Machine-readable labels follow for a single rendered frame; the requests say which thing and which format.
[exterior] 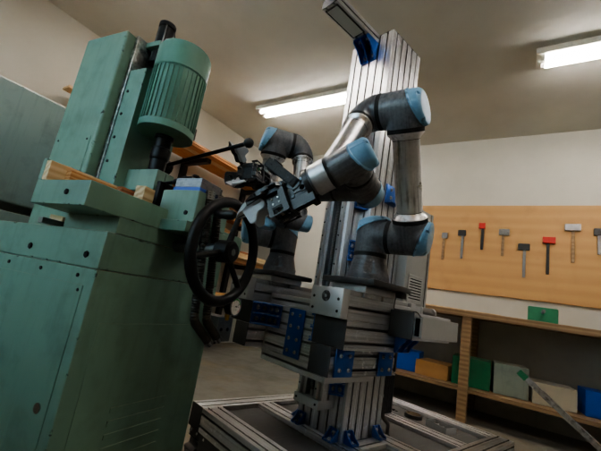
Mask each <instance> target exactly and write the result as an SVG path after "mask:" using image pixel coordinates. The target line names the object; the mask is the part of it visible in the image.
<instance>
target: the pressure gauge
mask: <svg viewBox="0 0 601 451"><path fill-rule="evenodd" d="M239 304H240V305H239ZM238 305H239V306H238ZM235 306H237V308H236V307H235ZM240 311H241V299H240V298H239V297H238V298H237V299H236V300H234V301H233V302H231V303H229V304H227V305H225V306H224V312H225V315H224V316H225V320H229V317H230V315H232V316H237V315H238V314H239V313H240Z"/></svg>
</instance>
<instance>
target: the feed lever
mask: <svg viewBox="0 0 601 451"><path fill-rule="evenodd" d="M253 145H254V141H253V139H252V138H246V139H245V140H244V142H242V143H238V144H235V145H232V146H229V147H225V148H221V149H216V150H212V151H209V152H206V153H202V154H199V155H196V156H192V157H187V158H184V159H180V160H176V161H174V162H171V161H168V163H167V164H166V167H165V173H167V174H170V173H172V171H173V169H174V165H178V164H181V163H185V162H188V161H191V160H195V159H198V158H202V157H208V156H211V155H215V154H218V153H222V152H225V151H228V150H232V149H237V148H241V147H246V148H248V149H250V148H252V147H253Z"/></svg>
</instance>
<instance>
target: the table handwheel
mask: <svg viewBox="0 0 601 451"><path fill-rule="evenodd" d="M242 204H243V203H242V202H240V201H239V200H237V199H234V198H230V197H222V198H218V199H215V200H212V201H210V202H209V203H208V204H207V205H206V206H205V207H204V208H203V209H202V210H201V211H200V212H199V213H198V214H197V215H196V217H195V218H194V220H193V222H192V224H191V226H190V230H189V232H188V235H187V239H186V241H184V240H175V241H174V243H173V250H174V251H175V252H181V253H184V269H185V275H186V278H187V281H188V284H189V286H190V289H191V291H192V292H193V293H194V295H195V296H196V297H197V298H198V299H199V300H200V301H201V302H203V303H205V304H206V305H208V306H212V307H221V306H225V305H227V304H229V303H231V302H233V301H234V300H236V299H237V298H238V297H239V296H240V295H241V294H242V293H243V291H244V290H245V289H246V287H247V285H248V284H249V282H250V280H251V277H252V275H253V272H254V269H255V267H256V262H257V257H258V232H257V228H256V224H255V223H254V224H251V223H250V222H249V220H248V219H247V218H246V217H243V218H242V219H243V221H244V223H245V225H246V227H247V231H248V237H249V254H248V259H247V263H246V267H245V269H244V271H243V274H242V276H241V279H240V280H239V279H238V277H237V274H236V271H235V268H234V265H233V263H234V262H235V261H236V260H237V258H238V255H239V247H238V245H237V243H236V242H235V241H234V237H235V235H236V232H237V230H238V227H239V224H240V222H241V218H235V221H234V223H233V227H232V230H231V232H230V233H229V236H228V238H227V240H219V241H217V242H216V243H208V244H207V245H206V247H205V250H204V251H199V244H200V242H199V238H200V235H201V232H202V230H203V228H204V226H205V224H206V222H207V221H208V220H209V218H210V217H211V216H212V215H213V214H214V213H215V212H216V211H217V210H219V209H221V208H232V209H234V210H236V211H237V212H238V211H239V209H240V207H241V205H242ZM206 257H214V259H215V261H217V262H223V263H226V264H227V267H228V269H229V271H230V274H231V277H232V280H233V284H234V288H233V289H232V290H231V291H230V292H229V293H227V294H224V295H220V296H215V295H213V294H210V293H209V292H208V291H207V290H206V289H205V288H204V286H203V285H202V284H201V282H200V279H199V273H198V269H197V259H201V258H206Z"/></svg>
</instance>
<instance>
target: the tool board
mask: <svg viewBox="0 0 601 451"><path fill-rule="evenodd" d="M423 210H424V211H426V212H427V213H428V214H430V215H433V216H434V220H433V224H434V228H435V231H434V239H433V243H432V246H431V250H430V259H429V269H428V279H427V288H434V289H441V290H448V291H456V292H464V293H471V294H484V295H493V296H500V297H507V298H514V299H522V300H530V301H537V302H550V303H559V304H566V305H573V306H580V307H589V308H596V309H601V206H423Z"/></svg>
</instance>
